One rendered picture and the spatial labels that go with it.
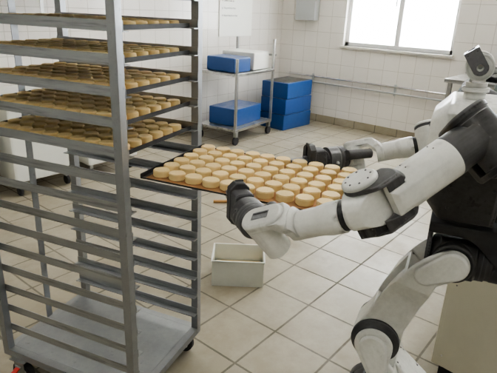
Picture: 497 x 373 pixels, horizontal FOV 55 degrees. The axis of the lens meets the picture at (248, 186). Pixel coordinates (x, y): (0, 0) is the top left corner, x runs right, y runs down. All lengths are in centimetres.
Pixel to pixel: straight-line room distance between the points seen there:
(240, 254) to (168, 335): 89
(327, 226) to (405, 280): 47
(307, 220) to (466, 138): 36
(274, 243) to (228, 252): 178
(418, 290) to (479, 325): 74
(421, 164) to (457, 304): 119
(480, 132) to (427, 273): 47
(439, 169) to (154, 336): 150
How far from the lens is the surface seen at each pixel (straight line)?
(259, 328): 245
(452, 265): 138
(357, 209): 98
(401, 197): 98
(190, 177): 140
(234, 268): 270
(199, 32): 176
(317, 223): 102
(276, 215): 105
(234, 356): 229
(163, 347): 211
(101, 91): 147
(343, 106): 670
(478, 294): 208
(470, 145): 106
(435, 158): 102
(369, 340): 152
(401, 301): 149
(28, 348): 223
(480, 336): 216
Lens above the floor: 147
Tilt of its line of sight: 21 degrees down
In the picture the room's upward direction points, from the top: 2 degrees clockwise
